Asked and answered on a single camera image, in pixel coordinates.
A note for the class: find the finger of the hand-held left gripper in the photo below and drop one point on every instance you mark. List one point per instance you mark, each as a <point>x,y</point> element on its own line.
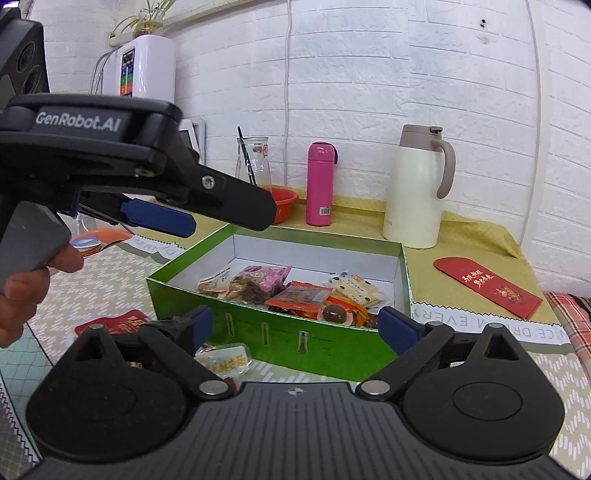
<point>235,203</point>
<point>157,218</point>

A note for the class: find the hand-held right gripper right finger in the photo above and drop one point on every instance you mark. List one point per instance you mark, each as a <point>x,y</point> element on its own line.
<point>396,330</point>

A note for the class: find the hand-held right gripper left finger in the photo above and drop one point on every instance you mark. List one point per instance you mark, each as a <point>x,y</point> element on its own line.
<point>203,323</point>

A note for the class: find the beige brown snack packet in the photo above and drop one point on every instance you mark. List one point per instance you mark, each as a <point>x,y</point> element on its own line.
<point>212,284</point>

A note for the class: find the white orange snack packet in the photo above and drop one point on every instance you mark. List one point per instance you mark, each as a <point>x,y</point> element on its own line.
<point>224,360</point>

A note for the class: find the white spotted snack packet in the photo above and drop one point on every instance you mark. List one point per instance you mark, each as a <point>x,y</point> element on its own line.
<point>355,288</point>

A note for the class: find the chocolate ball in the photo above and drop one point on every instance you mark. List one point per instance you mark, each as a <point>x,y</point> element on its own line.
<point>334,314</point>

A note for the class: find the green cardboard box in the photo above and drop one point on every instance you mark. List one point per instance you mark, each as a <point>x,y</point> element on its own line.
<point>277,341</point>

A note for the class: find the pink snack packet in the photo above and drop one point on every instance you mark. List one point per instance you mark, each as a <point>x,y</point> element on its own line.
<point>270,277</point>

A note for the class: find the orange red snack packet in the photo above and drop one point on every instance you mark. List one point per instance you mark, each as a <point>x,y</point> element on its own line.
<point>298,295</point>

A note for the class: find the person's left hand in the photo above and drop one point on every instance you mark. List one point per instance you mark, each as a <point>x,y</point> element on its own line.
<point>23,300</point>

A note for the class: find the black stirring stick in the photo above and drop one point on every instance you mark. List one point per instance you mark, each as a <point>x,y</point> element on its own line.
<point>247,157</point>

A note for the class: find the glass carafe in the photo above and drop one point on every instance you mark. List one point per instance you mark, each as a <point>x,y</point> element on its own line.
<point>261,161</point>

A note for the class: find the red plastic basket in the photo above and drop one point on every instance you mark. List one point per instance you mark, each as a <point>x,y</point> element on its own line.
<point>286,201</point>

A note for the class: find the jelly cup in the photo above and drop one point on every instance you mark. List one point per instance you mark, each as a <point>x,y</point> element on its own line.
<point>90,243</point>

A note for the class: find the white appliance with screen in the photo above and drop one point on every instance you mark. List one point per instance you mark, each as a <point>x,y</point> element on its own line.
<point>196,134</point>

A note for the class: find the red flat packet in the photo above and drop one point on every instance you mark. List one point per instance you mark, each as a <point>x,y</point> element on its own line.
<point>120,321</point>

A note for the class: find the white patterned tablecloth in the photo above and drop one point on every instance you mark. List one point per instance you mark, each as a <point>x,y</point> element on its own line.
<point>106,286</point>

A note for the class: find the pink thermos bottle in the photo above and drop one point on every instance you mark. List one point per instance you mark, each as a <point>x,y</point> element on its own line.
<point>321,184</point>

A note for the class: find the red envelope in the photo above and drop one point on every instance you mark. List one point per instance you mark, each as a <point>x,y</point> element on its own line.
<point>489,286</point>

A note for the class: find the white water purifier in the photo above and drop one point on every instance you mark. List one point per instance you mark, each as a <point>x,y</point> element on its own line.
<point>152,69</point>

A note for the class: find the cream thermal jug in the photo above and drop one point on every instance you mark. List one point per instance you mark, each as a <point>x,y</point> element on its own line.
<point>415,194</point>

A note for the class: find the potted green plant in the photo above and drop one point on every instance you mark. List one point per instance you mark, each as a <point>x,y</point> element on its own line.
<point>147,18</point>

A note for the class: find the plaid cloth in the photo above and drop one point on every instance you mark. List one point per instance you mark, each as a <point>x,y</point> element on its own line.
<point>572,318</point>

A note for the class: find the teal grid mat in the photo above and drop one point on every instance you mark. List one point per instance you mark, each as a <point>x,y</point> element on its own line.
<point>27,364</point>

